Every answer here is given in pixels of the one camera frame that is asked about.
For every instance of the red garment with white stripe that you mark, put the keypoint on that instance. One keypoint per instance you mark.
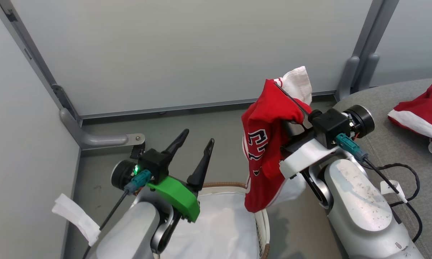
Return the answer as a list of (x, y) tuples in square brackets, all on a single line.
[(424, 108)]

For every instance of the grey upright partition post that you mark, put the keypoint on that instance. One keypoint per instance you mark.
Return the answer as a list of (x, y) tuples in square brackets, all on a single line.
[(377, 21)]

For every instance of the black caster wheel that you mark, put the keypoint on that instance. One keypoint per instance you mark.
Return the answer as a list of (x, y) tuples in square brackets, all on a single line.
[(135, 153)]

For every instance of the grey partition bottom rail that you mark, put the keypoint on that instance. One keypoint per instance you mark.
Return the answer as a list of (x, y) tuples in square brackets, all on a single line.
[(201, 105)]

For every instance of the grey partition foot bracket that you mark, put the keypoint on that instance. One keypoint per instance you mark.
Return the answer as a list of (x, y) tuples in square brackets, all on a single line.
[(371, 68), (347, 77)]

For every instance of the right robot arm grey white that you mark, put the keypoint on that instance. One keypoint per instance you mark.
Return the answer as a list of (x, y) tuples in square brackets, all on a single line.
[(359, 208)]

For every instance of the grey partition foot tube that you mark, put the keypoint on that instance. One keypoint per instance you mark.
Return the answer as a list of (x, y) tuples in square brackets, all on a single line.
[(104, 139)]

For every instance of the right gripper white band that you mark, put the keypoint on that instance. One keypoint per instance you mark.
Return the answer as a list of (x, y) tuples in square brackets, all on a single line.
[(306, 156)]

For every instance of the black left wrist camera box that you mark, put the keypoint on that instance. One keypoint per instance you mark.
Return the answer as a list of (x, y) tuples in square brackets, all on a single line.
[(155, 163)]

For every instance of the grey fabric sofa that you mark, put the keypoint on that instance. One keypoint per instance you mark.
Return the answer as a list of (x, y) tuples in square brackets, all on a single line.
[(385, 144)]

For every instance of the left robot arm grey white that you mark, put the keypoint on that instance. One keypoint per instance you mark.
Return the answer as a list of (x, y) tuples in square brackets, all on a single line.
[(129, 230)]

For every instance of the red jersey with letters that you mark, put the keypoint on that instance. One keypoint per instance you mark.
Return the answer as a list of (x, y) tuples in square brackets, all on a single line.
[(266, 118)]

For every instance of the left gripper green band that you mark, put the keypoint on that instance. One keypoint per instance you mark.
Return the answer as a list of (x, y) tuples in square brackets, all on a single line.
[(176, 196)]

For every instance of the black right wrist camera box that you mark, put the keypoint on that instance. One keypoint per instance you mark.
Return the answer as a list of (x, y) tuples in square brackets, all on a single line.
[(329, 126)]

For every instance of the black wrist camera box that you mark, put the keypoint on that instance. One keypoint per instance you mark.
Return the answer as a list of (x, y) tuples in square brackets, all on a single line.
[(155, 163), (329, 126)]

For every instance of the grey slanted partition post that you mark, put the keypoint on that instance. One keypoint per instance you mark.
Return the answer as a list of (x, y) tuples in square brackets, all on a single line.
[(34, 54)]

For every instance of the white basket liner cloth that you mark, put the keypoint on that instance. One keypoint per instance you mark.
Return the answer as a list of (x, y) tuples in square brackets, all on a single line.
[(219, 226)]

